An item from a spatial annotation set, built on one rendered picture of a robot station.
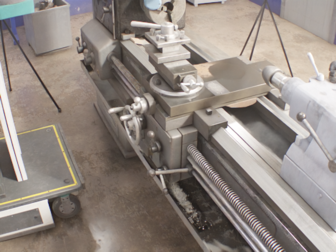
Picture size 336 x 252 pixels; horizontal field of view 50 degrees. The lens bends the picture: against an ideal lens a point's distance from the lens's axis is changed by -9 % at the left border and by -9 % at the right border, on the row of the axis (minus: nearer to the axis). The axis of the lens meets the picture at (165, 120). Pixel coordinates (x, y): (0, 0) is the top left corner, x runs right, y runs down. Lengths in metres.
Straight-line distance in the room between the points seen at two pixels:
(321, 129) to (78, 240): 1.56
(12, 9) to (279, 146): 1.35
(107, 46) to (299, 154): 1.61
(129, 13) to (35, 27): 2.07
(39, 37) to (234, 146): 3.28
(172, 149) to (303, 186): 0.64
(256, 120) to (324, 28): 3.56
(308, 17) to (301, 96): 4.22
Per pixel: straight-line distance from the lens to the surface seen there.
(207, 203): 1.97
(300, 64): 4.51
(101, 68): 2.67
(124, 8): 2.53
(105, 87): 2.92
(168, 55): 1.81
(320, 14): 5.43
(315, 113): 1.38
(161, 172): 1.76
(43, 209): 2.27
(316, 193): 1.38
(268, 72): 1.61
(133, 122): 1.96
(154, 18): 2.40
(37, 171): 2.36
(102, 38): 2.72
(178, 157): 1.79
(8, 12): 1.68
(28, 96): 3.83
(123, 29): 2.58
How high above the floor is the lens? 1.82
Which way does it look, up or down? 34 degrees down
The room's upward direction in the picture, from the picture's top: straight up
